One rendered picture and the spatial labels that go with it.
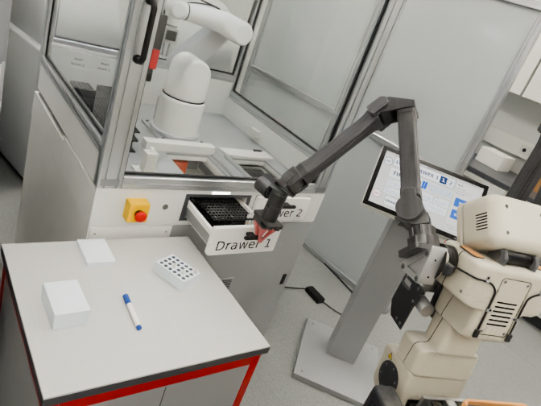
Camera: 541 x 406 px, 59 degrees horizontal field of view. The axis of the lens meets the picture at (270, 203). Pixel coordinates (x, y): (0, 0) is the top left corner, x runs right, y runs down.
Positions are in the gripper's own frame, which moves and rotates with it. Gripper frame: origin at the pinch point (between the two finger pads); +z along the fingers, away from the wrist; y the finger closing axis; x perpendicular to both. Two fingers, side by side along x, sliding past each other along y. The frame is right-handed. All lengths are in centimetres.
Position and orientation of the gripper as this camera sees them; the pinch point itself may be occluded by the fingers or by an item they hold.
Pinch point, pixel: (258, 239)
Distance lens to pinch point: 166.4
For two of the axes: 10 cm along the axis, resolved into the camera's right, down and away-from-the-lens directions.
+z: -3.7, 8.3, 4.1
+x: -7.8, -0.3, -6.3
